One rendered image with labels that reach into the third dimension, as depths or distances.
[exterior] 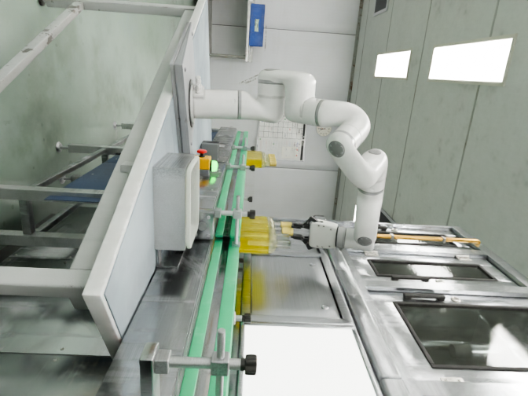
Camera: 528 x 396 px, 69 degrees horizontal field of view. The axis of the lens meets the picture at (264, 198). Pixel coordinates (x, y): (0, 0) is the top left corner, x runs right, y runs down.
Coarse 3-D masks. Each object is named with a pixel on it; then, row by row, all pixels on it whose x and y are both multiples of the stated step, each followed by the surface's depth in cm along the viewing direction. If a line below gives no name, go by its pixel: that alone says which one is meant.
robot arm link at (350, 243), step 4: (348, 228) 141; (348, 232) 139; (352, 232) 139; (348, 236) 138; (352, 236) 138; (348, 240) 138; (352, 240) 138; (344, 244) 139; (348, 244) 139; (352, 244) 138; (356, 244) 138; (372, 244) 136; (352, 248) 140; (356, 248) 139; (360, 248) 138; (364, 248) 138; (368, 248) 137; (372, 248) 137
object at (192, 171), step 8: (192, 160) 101; (192, 168) 110; (192, 176) 110; (192, 184) 111; (192, 192) 112; (192, 200) 113; (192, 208) 113; (192, 216) 114; (192, 224) 114; (192, 232) 110; (192, 240) 105
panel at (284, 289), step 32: (256, 256) 153; (288, 256) 155; (320, 256) 155; (256, 288) 130; (288, 288) 132; (320, 288) 133; (256, 320) 113; (288, 320) 114; (320, 320) 115; (352, 320) 116
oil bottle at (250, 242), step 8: (240, 240) 131; (248, 240) 131; (256, 240) 131; (264, 240) 131; (272, 240) 132; (240, 248) 132; (248, 248) 132; (256, 248) 132; (264, 248) 132; (272, 248) 133
